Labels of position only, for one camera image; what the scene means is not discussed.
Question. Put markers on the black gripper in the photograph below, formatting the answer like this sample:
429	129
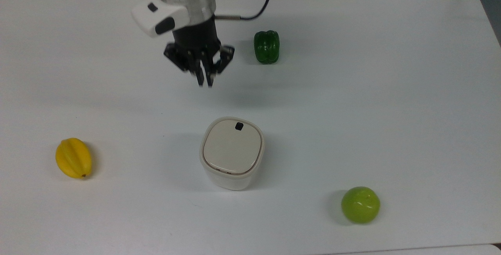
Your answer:
197	35

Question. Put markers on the cream garbage bin with lid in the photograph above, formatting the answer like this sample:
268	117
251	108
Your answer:
231	149

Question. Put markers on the dark green bell pepper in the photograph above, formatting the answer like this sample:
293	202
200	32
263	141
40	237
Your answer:
267	47

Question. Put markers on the yellow starfruit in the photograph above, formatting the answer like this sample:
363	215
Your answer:
73	158

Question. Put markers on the light green apple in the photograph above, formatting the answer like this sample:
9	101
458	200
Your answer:
360	205

